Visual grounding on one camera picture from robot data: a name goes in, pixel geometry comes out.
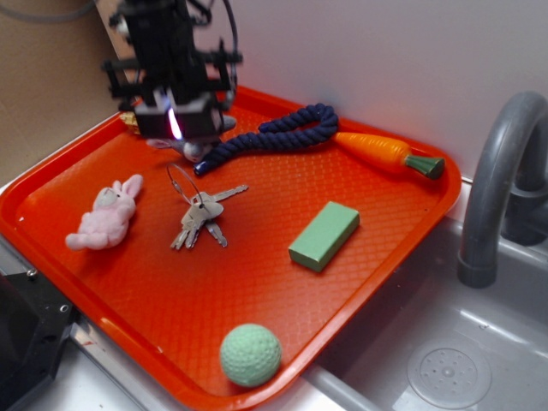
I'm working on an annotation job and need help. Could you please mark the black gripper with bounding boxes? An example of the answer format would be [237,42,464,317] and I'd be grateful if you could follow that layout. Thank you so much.
[107,1,243,139]

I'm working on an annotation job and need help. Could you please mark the silver keys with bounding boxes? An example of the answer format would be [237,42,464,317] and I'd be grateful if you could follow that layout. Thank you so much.
[166,163,249,250]

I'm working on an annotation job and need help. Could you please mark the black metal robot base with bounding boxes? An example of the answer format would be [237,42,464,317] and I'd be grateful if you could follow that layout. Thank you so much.
[1,269,76,410]

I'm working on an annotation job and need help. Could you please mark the tan conch seashell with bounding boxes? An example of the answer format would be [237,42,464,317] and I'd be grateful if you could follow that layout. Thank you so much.
[119,111,140,134]

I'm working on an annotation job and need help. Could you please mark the wooden board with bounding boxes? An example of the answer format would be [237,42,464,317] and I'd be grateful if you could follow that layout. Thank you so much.
[94,0,142,92]

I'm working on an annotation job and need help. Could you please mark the pink plush bunny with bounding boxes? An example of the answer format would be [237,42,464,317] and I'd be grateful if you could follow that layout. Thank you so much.
[65,175,144,251]

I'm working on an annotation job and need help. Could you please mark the orange plastic tray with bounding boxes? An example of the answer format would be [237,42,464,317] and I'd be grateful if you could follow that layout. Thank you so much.
[0,85,462,411]

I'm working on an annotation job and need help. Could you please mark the green rectangular block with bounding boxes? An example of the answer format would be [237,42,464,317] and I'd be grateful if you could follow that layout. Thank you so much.
[289,201,360,272]

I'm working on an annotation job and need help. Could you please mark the orange toy carrot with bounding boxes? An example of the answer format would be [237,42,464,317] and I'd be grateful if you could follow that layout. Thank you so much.
[332,132,445,180]

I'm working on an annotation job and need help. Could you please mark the green dimpled ball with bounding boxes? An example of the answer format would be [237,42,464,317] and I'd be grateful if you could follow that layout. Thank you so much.
[219,324,282,388]

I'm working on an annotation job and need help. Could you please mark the grey toy faucet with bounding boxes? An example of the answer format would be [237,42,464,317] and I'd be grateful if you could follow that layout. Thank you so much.
[457,92,547,289]

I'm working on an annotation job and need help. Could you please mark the grey toy sink basin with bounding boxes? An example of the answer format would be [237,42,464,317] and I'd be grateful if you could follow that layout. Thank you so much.
[299,216,548,411]

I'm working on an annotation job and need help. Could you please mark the black cable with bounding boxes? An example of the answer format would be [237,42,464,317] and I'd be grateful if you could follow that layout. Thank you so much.
[188,0,240,108]

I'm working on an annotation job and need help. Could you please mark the navy blue rope toy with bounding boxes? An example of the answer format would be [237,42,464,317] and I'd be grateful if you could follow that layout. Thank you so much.
[194,104,338,176]

